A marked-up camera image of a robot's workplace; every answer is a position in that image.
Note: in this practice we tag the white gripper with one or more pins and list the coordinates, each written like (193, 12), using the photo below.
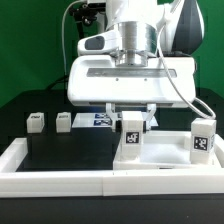
(96, 80)

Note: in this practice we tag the white square table top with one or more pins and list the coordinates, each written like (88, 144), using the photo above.
(160, 150)

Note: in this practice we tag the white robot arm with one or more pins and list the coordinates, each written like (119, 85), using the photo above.
(140, 57)

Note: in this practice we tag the white marker tag sheet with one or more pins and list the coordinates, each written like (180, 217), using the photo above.
(91, 120)

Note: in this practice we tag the white u-shaped obstacle fence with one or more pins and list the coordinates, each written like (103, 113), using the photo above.
(105, 183)

